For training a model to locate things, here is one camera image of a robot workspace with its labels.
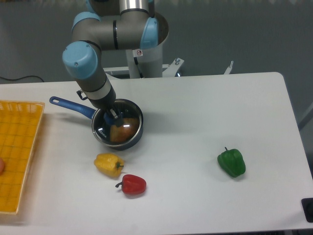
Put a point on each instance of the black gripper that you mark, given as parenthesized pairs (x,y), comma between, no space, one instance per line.
(103,97)

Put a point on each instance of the glass pot lid blue knob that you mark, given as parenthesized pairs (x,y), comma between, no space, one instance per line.
(117,122)

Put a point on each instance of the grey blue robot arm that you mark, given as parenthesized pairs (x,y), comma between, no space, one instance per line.
(107,25)

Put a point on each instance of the triangular toasted bread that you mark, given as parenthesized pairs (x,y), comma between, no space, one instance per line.
(124,132)

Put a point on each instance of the yellow bell pepper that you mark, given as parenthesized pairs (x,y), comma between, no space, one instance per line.
(109,164)

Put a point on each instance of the red bell pepper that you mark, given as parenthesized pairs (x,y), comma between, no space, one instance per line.
(132,185)

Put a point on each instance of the yellow woven basket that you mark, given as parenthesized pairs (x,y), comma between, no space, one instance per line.
(19,125)

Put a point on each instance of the green bell pepper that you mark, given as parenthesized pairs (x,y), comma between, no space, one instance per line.
(231,162)

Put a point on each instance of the black object at table edge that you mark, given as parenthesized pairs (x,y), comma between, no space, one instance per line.
(307,204)

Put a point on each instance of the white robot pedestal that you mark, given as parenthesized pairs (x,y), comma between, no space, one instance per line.
(149,63)

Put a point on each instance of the white metal frame base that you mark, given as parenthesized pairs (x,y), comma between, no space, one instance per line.
(168,70)

